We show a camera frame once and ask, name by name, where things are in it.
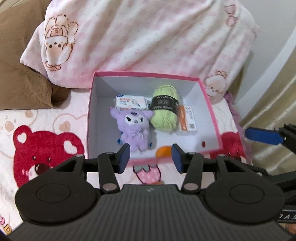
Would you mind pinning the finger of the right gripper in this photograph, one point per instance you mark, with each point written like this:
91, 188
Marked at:
264, 136

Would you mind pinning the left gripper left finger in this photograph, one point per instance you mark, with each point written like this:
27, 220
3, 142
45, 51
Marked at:
106, 165

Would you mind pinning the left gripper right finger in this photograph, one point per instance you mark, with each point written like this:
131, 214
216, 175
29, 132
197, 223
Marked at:
193, 165

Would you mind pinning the orange makeup sponge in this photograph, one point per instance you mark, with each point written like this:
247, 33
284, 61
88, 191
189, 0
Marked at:
163, 152

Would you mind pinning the orange white floss pack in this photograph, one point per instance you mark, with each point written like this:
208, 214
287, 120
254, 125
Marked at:
187, 122

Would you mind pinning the purple plush toy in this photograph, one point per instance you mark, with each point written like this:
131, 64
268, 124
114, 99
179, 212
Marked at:
134, 127

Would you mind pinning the white wet wipes pack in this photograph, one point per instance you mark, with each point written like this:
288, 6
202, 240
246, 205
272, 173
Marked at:
131, 102

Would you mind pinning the green yarn ball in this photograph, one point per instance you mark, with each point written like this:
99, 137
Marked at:
165, 105

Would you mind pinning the blue white tissue pack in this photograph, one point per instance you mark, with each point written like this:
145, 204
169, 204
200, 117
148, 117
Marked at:
120, 141

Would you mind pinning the golden satin curtain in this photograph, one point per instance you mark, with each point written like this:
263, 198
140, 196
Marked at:
274, 109

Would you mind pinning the pink cardboard box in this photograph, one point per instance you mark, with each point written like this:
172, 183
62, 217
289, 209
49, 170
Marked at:
102, 128

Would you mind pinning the red bear print blanket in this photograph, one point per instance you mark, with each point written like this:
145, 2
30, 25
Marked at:
32, 141

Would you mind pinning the brown pillow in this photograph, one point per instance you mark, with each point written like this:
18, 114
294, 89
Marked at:
23, 87

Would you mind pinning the pink checkered pillow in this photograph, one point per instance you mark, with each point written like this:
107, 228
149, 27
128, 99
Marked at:
209, 40

